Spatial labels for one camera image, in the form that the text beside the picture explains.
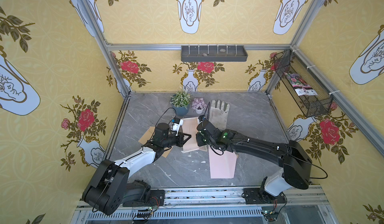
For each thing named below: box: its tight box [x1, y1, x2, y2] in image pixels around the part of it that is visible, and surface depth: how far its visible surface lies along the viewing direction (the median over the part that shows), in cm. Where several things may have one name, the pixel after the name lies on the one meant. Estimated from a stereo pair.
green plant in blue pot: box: [170, 90, 191, 116], surface depth 98 cm
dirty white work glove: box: [209, 99, 230, 129], surface depth 109 cm
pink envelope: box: [208, 145, 237, 179], surface depth 85 cm
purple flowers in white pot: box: [191, 97, 206, 114], surface depth 105 cm
